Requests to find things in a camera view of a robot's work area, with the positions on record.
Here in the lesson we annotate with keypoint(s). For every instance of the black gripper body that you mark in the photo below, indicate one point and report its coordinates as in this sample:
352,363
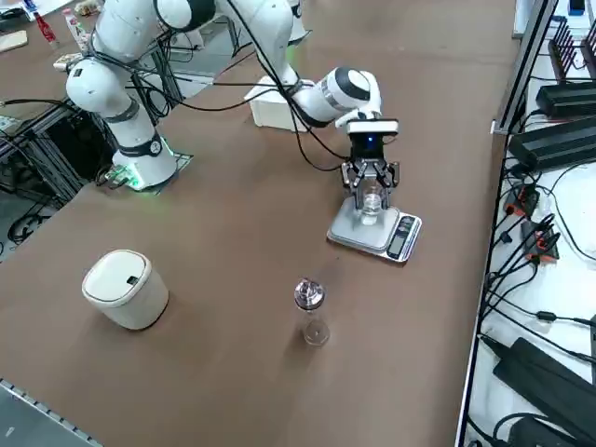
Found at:
368,146

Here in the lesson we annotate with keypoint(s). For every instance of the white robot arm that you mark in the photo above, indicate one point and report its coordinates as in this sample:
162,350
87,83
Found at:
98,86
298,23

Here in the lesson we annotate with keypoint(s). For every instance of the silver digital kitchen scale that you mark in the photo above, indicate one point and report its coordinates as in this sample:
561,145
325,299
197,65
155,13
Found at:
344,228

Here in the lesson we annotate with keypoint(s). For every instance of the white open box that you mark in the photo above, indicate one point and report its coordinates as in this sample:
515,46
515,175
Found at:
270,112

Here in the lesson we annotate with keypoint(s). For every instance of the glass bottle with steel pump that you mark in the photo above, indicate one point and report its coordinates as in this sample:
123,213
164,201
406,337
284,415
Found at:
308,293

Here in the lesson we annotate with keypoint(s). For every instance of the orange and black plug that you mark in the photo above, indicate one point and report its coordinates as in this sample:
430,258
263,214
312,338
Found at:
540,242
524,198

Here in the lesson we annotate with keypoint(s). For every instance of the black power adapter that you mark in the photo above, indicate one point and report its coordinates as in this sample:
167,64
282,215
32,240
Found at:
535,433
554,146
545,377
568,100

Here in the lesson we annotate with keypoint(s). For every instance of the dark slotted rack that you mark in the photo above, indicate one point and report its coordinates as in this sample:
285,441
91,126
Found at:
563,51

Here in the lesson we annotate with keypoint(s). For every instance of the white lidded bin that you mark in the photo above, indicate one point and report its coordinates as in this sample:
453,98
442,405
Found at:
125,298

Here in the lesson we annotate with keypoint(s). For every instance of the flat snack packet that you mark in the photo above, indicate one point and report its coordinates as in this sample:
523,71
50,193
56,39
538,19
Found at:
65,61

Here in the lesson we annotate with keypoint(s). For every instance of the white bottle with pink label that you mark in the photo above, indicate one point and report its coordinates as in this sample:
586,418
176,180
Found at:
75,28

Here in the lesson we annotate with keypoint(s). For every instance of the red drink bottle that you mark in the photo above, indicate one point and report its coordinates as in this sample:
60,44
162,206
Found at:
45,29

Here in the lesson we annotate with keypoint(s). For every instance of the wooden board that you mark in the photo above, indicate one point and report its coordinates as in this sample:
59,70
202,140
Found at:
11,41

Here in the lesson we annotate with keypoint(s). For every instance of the grey metal tray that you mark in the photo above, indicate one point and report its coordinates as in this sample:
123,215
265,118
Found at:
28,423

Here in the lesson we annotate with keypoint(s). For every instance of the aluminium profile rail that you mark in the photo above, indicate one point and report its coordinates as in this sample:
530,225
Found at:
526,65

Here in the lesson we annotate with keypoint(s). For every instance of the aluminium frame stand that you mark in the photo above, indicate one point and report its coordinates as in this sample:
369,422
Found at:
51,118

